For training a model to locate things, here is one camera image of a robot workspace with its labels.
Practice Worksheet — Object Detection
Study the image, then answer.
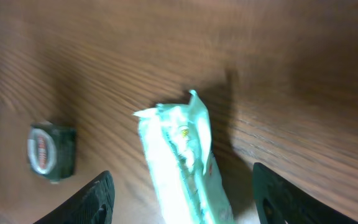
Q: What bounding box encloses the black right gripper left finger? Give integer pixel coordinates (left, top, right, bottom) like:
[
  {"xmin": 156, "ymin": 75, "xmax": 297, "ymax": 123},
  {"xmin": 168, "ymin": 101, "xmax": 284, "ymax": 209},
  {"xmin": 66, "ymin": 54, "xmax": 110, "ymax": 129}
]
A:
[{"xmin": 35, "ymin": 170, "xmax": 115, "ymax": 224}]

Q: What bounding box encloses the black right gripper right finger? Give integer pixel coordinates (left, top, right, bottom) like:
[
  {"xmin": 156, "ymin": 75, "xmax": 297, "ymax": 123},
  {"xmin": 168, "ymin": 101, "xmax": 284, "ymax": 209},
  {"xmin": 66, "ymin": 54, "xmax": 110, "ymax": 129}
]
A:
[{"xmin": 252, "ymin": 162, "xmax": 356, "ymax": 224}]

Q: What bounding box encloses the dark green round-label box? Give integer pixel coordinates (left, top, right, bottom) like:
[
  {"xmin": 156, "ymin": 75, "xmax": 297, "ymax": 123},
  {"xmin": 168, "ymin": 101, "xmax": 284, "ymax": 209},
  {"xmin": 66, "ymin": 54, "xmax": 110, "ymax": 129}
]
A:
[{"xmin": 27, "ymin": 122, "xmax": 76, "ymax": 182}]

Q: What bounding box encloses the teal wrapper packet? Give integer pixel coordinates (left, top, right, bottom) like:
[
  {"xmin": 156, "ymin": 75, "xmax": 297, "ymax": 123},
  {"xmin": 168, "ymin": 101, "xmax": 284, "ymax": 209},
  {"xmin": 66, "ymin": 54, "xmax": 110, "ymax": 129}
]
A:
[{"xmin": 134, "ymin": 90, "xmax": 234, "ymax": 224}]

